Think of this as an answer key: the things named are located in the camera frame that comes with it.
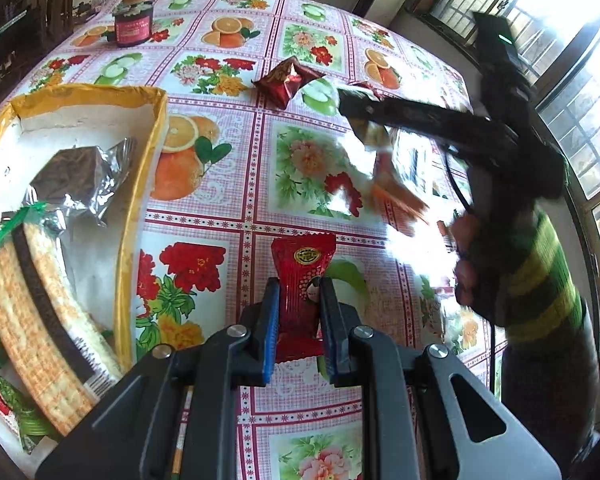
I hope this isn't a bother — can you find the floral fruit tablecloth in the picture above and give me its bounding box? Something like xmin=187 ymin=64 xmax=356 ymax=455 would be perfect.
xmin=4 ymin=0 xmax=512 ymax=480

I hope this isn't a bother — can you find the barred window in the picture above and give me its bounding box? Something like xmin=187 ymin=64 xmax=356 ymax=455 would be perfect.
xmin=411 ymin=0 xmax=600 ymax=308

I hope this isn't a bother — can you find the right hand green glove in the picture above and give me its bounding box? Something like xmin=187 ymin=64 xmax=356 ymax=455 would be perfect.
xmin=450 ymin=206 xmax=584 ymax=344

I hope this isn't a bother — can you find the orange cracker pack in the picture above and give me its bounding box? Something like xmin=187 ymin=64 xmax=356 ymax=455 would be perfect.
xmin=372 ymin=148 xmax=429 ymax=223

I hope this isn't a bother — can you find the small red snack packet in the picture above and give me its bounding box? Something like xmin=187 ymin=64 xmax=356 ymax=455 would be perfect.
xmin=271 ymin=233 xmax=336 ymax=363

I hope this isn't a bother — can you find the pink labelled glass jar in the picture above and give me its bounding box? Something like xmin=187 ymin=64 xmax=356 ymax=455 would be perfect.
xmin=112 ymin=0 xmax=154 ymax=48

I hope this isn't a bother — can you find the yellow cardboard tray box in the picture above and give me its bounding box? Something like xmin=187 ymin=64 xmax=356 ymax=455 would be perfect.
xmin=0 ymin=83 xmax=170 ymax=466

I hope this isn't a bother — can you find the red foil candy pack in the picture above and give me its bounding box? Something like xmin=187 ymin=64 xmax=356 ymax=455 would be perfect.
xmin=252 ymin=56 xmax=324 ymax=110

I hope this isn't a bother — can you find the small silver foil packet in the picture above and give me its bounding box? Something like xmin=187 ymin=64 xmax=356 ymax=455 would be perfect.
xmin=22 ymin=138 xmax=136 ymax=226

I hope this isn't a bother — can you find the green strip cracker pack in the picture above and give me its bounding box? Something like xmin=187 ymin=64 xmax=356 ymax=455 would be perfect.
xmin=0 ymin=203 xmax=122 ymax=436

